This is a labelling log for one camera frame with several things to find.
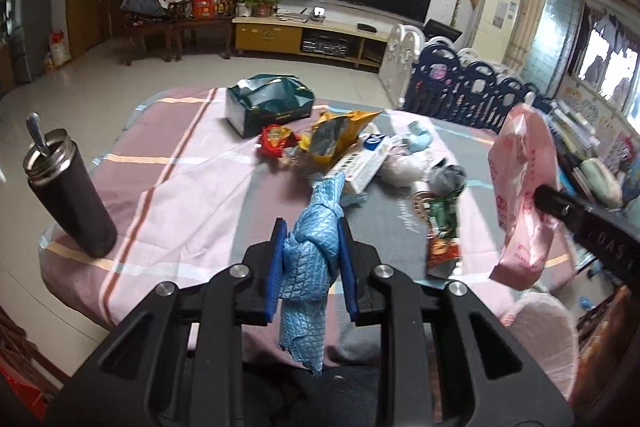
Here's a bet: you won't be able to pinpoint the pink and grey plaid tablecloth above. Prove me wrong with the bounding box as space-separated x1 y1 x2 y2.
39 87 576 368

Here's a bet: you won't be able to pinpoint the blue quilted cloth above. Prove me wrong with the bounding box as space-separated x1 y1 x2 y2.
277 172 371 375

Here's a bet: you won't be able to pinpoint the wall charts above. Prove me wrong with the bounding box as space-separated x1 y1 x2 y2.
565 87 640 158

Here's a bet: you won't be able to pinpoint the bin with pink liner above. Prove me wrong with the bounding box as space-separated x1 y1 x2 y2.
500 294 581 403

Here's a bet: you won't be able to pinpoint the standing air conditioner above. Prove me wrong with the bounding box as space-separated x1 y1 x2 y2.
472 0 526 68

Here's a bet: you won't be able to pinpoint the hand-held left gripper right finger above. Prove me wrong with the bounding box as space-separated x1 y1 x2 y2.
337 218 576 427

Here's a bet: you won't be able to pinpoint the wooden bookshelf with books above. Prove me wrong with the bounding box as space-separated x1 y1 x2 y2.
540 102 640 218

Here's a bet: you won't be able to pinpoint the white and red sack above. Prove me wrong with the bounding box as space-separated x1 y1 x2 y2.
47 32 72 68

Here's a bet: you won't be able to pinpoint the potted green plant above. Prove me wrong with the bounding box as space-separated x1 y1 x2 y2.
235 0 281 18

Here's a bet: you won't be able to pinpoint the pink plastic bag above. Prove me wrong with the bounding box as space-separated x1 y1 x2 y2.
487 103 563 292

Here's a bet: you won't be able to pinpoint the red snack packet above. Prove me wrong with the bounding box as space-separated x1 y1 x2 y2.
257 124 301 160

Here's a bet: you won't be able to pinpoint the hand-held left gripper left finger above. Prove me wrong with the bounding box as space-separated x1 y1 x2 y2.
47 218 288 427

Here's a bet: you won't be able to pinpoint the black audio amplifier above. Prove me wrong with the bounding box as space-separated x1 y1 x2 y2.
301 33 349 56

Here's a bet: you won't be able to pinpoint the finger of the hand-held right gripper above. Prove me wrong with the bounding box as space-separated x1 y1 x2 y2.
534 185 596 233

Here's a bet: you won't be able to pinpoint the black thermos bottle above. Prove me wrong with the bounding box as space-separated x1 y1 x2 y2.
22 129 118 258

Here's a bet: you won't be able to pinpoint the white crumpled plastic bag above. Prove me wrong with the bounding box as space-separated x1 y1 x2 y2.
380 152 431 185

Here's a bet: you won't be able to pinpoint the window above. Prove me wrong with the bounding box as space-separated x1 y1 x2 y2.
575 2 640 112

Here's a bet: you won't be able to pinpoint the white playpen fence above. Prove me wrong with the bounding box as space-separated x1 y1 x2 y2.
379 23 516 110

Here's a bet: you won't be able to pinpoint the green tissue box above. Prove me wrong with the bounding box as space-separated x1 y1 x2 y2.
225 74 316 138

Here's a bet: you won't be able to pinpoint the wooden television cabinet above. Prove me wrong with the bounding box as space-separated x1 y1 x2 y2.
232 14 391 70

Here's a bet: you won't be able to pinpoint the green and red snack wrapper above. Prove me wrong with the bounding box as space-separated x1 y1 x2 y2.
425 192 463 280

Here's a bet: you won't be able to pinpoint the white carton with blue label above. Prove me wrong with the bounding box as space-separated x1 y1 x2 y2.
327 132 391 195

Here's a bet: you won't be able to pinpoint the yellow snack packet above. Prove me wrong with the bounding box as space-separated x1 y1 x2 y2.
310 109 383 168

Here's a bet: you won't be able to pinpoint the red gift box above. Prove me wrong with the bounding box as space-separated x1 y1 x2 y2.
192 0 236 18

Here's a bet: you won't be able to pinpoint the green cushion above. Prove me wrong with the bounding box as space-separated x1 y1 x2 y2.
580 157 626 208

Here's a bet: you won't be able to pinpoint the blue face mask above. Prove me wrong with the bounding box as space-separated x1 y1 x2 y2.
400 121 433 154

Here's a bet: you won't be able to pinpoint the small crumpled wrapper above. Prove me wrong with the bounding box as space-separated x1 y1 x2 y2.
280 142 313 168

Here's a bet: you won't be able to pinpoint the grey refrigerator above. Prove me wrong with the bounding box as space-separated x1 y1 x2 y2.
10 0 53 82

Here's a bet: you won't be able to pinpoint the small black monitor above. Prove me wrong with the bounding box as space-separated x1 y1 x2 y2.
425 19 463 42

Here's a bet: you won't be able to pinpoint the beige curtain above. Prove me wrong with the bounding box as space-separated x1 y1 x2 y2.
505 0 553 72

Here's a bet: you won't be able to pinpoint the grey plastic bag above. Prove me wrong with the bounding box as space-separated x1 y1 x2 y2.
427 159 468 198

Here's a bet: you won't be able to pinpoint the metal spoon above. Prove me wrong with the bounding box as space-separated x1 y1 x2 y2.
26 112 51 158

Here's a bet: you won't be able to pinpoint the dark bag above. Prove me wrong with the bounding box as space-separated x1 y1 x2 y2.
120 0 173 25

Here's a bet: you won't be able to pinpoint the navy playpen fence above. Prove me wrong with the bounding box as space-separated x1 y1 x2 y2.
402 42 538 132

